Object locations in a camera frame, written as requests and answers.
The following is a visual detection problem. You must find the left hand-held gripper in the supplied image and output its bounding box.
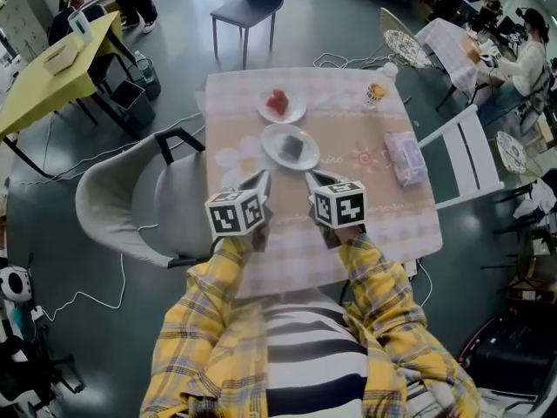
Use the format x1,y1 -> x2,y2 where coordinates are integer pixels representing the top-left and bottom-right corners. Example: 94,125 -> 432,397
204,169 -> 273,253

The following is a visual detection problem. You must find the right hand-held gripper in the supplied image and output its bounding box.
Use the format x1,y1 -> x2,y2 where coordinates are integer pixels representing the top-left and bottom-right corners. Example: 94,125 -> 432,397
304,170 -> 368,250

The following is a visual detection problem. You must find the person's right forearm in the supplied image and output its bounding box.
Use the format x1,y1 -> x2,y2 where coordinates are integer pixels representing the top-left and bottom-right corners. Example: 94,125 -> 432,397
339,233 -> 480,418

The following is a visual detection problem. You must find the person's left forearm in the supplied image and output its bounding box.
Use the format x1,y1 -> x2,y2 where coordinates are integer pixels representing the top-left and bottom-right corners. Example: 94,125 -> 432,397
138,235 -> 269,418

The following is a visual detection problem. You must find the small white plate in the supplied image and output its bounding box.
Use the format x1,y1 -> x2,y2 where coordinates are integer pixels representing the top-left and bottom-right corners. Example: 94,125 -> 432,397
257,87 -> 308,125

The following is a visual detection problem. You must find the table with checked tablecloth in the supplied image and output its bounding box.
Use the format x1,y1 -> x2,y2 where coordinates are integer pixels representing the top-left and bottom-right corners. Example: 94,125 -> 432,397
194,66 -> 444,300

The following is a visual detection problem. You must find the purple wet wipes packet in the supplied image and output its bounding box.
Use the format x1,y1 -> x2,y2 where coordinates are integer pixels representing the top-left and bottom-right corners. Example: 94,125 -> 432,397
384,130 -> 429,188

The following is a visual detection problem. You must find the plastic bottle with yellow label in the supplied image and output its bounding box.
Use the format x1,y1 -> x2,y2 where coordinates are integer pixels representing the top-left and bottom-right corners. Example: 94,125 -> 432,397
363,62 -> 399,111

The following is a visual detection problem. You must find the black square bin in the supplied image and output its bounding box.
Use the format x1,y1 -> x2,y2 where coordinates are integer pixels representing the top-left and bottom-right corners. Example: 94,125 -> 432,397
109,79 -> 157,132

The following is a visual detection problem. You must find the grey armchair with black legs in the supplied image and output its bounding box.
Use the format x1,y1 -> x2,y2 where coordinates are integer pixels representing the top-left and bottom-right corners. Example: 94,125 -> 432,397
74,126 -> 218,270

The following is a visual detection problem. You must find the white slatted chair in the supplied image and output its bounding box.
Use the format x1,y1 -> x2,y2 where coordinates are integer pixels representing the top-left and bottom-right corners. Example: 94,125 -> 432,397
417,104 -> 506,212

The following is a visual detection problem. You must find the person's striped shirt torso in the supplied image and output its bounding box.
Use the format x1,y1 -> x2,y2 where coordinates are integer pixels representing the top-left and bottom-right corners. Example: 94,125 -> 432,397
260,292 -> 432,418

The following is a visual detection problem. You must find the dark grey dining chair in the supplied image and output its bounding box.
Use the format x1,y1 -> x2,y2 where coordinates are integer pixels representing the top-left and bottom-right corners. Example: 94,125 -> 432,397
210,0 -> 292,71

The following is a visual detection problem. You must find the small table with checked cloth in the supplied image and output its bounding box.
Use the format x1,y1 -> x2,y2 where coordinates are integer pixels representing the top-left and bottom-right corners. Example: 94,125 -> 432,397
415,17 -> 506,106

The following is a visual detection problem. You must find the white cloth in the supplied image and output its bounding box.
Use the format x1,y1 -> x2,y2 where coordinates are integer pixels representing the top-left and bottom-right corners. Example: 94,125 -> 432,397
513,179 -> 557,219

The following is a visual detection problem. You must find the yellow-green table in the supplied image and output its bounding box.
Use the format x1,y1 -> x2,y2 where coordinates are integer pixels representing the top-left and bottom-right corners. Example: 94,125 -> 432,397
0,10 -> 138,180

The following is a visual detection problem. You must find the pale wooden tissue box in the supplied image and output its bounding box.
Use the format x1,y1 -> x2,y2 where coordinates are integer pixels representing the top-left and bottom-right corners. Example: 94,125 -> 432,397
42,41 -> 80,77

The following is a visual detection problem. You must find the brown cardboard box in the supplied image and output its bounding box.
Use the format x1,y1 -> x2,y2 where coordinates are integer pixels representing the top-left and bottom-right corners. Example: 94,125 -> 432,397
507,272 -> 557,304

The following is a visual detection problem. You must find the white cup with green band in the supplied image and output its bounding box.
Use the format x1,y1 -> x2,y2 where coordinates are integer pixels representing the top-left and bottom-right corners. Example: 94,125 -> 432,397
67,9 -> 95,45

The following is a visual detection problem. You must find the black hard case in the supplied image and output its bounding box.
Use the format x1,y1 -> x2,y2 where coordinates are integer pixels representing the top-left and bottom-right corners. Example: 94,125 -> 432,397
459,315 -> 557,398

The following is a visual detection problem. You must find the white and black round device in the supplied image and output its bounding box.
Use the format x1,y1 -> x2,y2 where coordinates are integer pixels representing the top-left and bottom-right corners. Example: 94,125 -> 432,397
0,266 -> 34,304

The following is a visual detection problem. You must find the grey locker cabinet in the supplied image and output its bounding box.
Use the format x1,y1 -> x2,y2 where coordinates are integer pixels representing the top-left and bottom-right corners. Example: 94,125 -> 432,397
0,0 -> 56,60

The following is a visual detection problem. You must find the black office chair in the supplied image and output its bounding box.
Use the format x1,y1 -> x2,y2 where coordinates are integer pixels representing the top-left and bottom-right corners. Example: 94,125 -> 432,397
0,333 -> 86,418

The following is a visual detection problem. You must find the white power strip cable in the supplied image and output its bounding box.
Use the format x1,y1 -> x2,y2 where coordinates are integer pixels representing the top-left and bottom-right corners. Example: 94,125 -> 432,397
415,259 -> 434,308

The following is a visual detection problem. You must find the black wire basket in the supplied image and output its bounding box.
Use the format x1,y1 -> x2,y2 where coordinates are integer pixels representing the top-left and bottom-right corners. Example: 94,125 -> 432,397
132,50 -> 163,102

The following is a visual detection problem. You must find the gold wire chair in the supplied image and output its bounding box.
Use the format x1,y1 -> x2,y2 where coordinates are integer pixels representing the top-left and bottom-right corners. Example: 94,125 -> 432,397
495,130 -> 545,178
379,6 -> 436,71

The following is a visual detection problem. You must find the long white floor cable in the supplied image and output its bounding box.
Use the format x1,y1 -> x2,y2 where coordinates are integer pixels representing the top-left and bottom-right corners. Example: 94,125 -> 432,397
41,222 -> 160,324

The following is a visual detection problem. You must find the black wire chair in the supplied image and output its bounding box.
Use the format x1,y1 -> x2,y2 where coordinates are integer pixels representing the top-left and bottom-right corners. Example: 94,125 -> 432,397
480,228 -> 557,295

